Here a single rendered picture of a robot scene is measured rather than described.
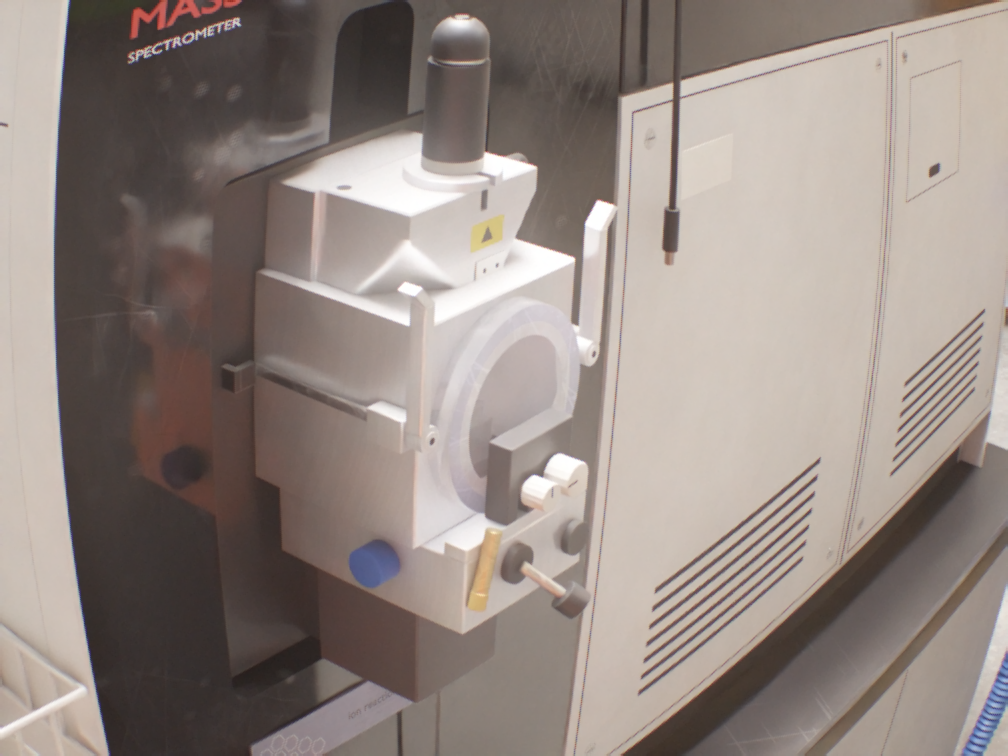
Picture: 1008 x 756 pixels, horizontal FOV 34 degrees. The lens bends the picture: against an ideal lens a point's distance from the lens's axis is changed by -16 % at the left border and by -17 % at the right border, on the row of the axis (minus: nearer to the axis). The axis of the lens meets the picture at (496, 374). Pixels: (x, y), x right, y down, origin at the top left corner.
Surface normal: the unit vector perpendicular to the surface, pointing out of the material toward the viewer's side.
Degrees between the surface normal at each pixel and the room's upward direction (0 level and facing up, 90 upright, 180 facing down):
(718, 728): 0
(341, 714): 90
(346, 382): 90
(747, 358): 90
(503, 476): 90
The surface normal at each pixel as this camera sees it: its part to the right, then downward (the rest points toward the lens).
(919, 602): 0.05, -0.91
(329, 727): 0.80, 0.29
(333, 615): -0.60, 0.31
